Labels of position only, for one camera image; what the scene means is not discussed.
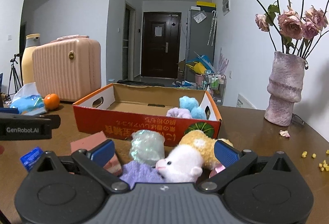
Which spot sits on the iridescent clear pouch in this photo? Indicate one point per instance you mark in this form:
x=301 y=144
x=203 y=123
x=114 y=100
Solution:
x=146 y=145

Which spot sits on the pile of blue yellow bags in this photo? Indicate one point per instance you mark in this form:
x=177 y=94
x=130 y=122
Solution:
x=199 y=66

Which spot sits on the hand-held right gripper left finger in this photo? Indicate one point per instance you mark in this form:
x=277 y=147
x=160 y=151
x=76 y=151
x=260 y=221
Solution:
x=104 y=152

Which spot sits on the orange fruit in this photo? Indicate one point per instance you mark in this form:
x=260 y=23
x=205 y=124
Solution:
x=51 y=102

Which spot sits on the pink layered sponge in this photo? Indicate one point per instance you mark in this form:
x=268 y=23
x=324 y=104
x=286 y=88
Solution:
x=84 y=143

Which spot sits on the small blue tissue packet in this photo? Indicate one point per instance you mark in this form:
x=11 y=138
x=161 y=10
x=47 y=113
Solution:
x=30 y=158

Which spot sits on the pink ribbed suitcase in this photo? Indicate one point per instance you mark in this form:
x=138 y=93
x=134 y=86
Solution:
x=66 y=72

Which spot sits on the white flat panel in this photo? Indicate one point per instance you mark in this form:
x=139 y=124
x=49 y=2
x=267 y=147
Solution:
x=245 y=102

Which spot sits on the orange cardboard box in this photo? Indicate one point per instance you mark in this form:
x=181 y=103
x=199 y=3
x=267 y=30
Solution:
x=154 y=126

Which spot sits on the dark wooden door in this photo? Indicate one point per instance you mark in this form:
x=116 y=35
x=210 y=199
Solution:
x=154 y=59

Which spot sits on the bunch of dried pink roses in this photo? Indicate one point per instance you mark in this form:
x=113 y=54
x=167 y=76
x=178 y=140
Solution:
x=290 y=23

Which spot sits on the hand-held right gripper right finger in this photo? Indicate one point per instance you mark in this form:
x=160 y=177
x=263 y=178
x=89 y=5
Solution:
x=225 y=153

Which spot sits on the mauve ceramic vase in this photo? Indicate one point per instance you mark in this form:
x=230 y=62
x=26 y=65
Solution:
x=282 y=90

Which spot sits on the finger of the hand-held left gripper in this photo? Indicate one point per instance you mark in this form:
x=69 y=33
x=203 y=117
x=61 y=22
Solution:
x=9 y=110
x=55 y=122

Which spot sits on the blue tissue pack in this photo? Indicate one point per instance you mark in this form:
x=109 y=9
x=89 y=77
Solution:
x=28 y=104

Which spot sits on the white paper notice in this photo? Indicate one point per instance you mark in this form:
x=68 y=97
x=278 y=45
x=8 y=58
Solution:
x=158 y=31

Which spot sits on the blue fluffy scrunchie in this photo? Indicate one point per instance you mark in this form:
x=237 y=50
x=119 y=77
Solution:
x=187 y=103

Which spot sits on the yellow flat box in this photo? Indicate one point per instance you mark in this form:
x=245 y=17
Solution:
x=205 y=4

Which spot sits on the folded white umbrella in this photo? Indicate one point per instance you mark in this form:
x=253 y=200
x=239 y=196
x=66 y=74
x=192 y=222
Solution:
x=212 y=28

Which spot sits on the purple satin scrunchie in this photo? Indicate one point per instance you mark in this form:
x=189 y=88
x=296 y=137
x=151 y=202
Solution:
x=218 y=169

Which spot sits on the purple coral decoration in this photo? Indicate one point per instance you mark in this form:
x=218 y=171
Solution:
x=223 y=63

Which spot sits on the yellow and white plush toy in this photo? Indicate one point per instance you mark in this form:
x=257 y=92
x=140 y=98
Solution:
x=185 y=159

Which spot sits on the cream insulated bottle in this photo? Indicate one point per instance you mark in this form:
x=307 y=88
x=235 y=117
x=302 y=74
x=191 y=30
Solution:
x=28 y=59

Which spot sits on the black camera tripod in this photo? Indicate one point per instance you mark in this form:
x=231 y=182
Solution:
x=13 y=61

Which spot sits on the purple fabric cushion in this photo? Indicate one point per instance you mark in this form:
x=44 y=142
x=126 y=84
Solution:
x=138 y=172

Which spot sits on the brown cardboard carton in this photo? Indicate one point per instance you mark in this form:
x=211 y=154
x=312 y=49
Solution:
x=182 y=68

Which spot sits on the scattered yellow crumbs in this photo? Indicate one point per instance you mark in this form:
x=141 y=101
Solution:
x=323 y=165

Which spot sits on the trolley cart with bottles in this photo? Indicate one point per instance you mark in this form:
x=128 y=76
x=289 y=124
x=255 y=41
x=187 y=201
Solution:
x=214 y=85

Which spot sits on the eyeglasses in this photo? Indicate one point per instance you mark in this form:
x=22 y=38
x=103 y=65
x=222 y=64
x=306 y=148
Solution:
x=298 y=121

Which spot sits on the lilac plush toy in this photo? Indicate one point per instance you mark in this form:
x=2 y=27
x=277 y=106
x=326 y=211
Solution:
x=177 y=112

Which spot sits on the dark floor mat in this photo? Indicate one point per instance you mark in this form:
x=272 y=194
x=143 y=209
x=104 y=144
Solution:
x=138 y=83

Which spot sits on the fallen pink petal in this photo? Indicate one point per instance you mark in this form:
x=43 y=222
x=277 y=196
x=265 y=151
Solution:
x=284 y=133

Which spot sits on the grey refrigerator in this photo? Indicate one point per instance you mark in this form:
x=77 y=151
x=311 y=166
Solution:
x=198 y=41

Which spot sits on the pink waste bin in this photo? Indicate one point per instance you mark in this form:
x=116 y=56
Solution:
x=200 y=81

